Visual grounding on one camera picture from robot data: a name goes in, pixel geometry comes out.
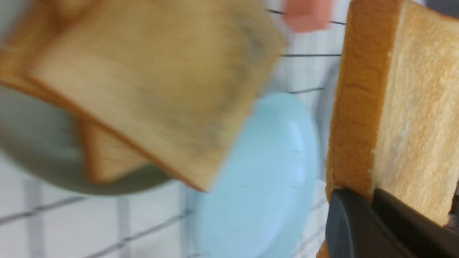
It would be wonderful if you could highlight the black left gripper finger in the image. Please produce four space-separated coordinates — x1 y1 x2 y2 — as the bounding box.
326 189 459 258

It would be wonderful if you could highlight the toast slice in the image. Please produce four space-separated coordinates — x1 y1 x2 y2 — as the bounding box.
76 119 148 184
316 0 459 258
0 0 94 108
29 0 285 191

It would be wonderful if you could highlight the light blue plate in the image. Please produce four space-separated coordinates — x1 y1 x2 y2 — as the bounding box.
187 93 323 258

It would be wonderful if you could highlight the salmon red cube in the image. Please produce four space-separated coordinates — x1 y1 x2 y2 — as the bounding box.
283 0 335 33

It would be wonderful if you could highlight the green plate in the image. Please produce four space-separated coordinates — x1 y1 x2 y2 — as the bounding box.
0 86 172 196

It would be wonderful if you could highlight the checkered tablecloth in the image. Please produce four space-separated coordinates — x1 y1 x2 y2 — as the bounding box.
1 0 350 258

